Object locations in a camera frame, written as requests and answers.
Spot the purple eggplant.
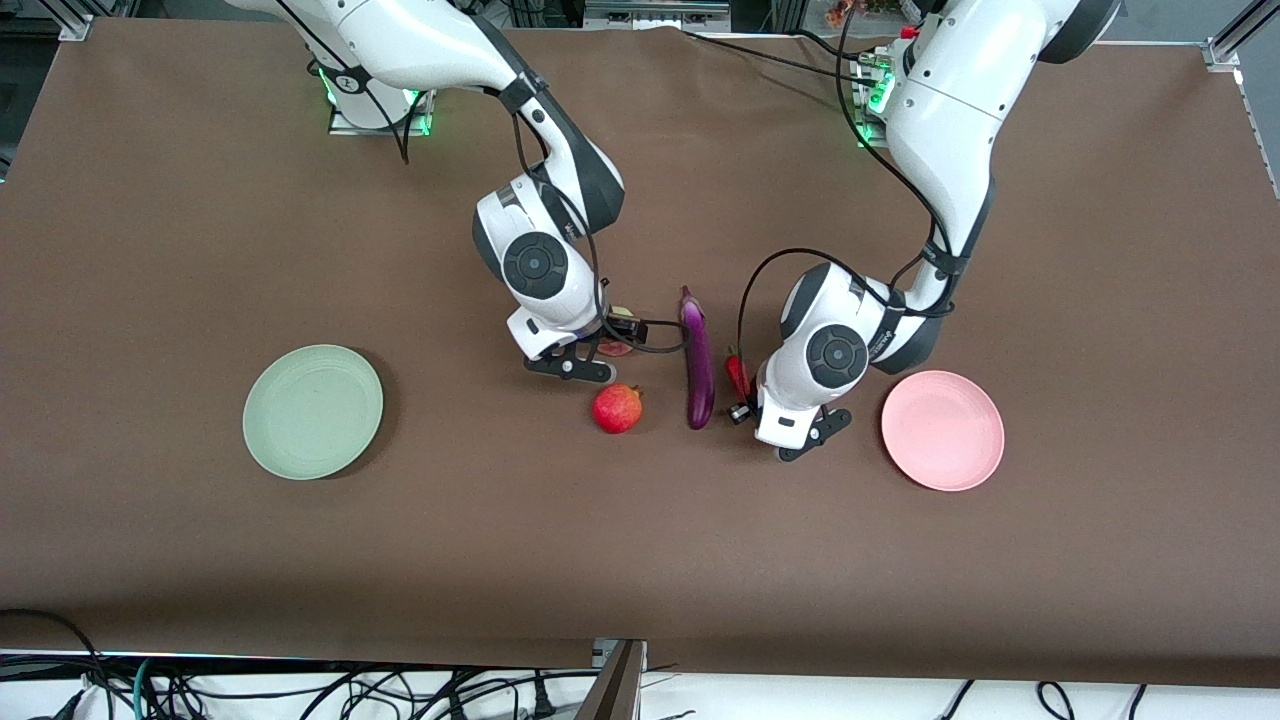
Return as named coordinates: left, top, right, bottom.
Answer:
left=678, top=285, right=717, bottom=431

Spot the red pomegranate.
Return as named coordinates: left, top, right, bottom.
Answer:
left=592, top=383, right=645, bottom=435

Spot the pink round plate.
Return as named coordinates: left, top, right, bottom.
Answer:
left=880, top=370, right=1006, bottom=493

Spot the brown table cover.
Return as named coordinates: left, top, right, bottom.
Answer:
left=0, top=18, right=1280, bottom=691

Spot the green round plate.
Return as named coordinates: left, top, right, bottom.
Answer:
left=242, top=344, right=385, bottom=482

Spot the grey metal box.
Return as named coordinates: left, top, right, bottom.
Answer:
left=583, top=0, right=733, bottom=31

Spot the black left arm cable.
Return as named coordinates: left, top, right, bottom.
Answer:
left=737, top=0, right=961, bottom=351

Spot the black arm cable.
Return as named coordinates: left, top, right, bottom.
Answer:
left=737, top=0, right=961, bottom=351
left=275, top=0, right=693, bottom=356

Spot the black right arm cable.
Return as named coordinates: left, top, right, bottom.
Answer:
left=275, top=0, right=693, bottom=356

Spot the black cable across table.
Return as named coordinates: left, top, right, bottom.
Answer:
left=683, top=28, right=883, bottom=85

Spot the aluminium profile post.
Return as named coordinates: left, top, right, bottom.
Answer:
left=575, top=638, right=649, bottom=720

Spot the aluminium frame corner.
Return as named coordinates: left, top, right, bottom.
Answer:
left=1205, top=0, right=1280, bottom=71
left=40, top=0, right=96, bottom=43

